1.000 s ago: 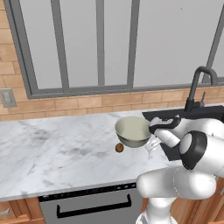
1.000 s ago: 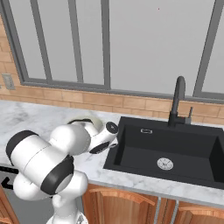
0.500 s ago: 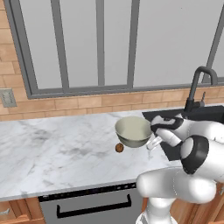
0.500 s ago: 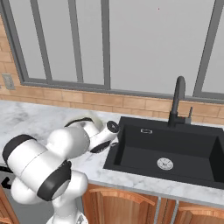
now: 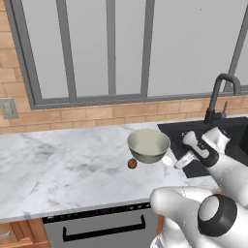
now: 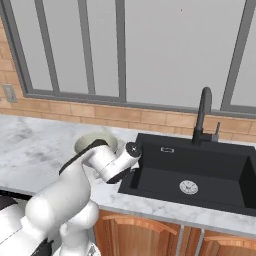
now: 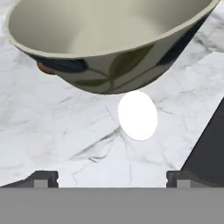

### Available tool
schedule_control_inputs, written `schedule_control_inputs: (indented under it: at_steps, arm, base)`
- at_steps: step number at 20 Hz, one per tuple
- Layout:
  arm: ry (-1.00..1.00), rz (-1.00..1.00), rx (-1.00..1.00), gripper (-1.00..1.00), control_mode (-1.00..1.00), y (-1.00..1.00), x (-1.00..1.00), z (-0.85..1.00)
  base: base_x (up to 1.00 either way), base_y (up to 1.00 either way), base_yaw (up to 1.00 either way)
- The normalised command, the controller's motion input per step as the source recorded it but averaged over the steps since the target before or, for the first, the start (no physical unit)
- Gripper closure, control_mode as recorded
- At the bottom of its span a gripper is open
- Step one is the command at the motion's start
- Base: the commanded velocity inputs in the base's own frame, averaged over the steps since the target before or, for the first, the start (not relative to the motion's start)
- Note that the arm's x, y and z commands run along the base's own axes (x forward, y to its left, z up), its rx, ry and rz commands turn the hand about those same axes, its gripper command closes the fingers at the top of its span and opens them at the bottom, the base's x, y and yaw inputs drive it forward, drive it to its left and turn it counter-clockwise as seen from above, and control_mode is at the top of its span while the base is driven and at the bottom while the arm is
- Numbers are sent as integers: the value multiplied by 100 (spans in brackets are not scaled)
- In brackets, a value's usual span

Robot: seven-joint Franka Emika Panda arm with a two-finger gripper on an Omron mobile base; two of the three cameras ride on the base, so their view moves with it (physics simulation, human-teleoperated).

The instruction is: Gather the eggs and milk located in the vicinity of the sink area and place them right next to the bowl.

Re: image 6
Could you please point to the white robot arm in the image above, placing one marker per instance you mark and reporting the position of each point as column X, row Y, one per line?
column 63, row 200

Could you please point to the pale green bowl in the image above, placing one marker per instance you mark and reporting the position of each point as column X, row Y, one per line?
column 100, row 138

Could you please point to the black sink tap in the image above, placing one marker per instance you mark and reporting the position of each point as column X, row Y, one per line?
column 202, row 116

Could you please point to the black kitchen sink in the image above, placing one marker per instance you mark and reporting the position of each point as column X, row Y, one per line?
column 206, row 176

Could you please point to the grey framed window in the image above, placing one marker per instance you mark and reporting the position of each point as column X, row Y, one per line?
column 133, row 50

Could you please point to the wooden cupboard door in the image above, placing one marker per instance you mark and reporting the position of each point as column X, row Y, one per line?
column 226, row 245
column 140, row 238

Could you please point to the grey wall socket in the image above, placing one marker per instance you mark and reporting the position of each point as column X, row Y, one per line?
column 9, row 93

